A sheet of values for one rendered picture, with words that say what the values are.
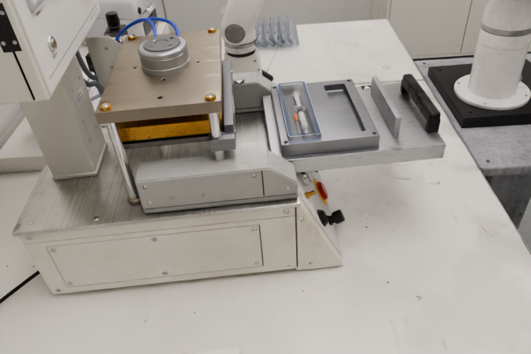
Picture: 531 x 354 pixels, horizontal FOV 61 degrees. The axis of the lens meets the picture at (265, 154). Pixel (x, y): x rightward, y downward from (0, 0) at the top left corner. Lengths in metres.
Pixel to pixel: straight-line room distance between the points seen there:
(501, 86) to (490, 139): 0.15
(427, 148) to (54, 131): 0.62
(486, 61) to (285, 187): 0.74
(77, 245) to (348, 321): 0.47
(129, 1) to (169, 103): 1.01
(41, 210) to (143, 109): 0.28
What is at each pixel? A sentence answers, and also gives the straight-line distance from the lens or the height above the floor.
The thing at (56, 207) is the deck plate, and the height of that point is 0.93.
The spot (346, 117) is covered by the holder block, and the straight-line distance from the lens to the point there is 0.84.
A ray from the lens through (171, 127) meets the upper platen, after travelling 0.72.
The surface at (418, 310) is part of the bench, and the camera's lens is 0.85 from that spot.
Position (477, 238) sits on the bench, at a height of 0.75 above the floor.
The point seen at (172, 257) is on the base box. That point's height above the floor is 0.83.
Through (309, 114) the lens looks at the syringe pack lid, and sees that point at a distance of 0.80.
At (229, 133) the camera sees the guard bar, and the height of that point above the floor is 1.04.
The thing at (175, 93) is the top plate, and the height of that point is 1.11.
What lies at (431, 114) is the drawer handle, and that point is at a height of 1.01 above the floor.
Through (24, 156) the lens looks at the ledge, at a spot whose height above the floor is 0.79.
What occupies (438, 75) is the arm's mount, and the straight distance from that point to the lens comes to 1.45.
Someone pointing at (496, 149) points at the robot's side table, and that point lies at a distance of 1.22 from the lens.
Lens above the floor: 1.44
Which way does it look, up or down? 38 degrees down
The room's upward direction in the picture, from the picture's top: 4 degrees counter-clockwise
